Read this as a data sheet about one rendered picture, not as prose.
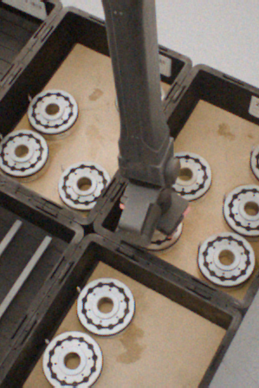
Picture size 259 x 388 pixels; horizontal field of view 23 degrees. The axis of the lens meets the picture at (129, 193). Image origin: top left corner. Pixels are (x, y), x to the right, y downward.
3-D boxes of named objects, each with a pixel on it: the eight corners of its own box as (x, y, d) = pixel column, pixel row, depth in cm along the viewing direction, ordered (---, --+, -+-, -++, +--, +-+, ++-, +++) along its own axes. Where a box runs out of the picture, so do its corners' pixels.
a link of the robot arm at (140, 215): (179, 153, 92) (124, 140, 94) (153, 225, 88) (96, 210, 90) (185, 187, 103) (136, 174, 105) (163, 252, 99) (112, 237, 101)
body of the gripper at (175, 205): (169, 235, 108) (168, 221, 101) (119, 204, 110) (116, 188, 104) (190, 205, 110) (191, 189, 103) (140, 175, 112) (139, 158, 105)
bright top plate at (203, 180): (170, 145, 124) (170, 144, 124) (218, 163, 122) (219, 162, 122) (150, 189, 121) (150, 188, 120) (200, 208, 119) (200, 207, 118)
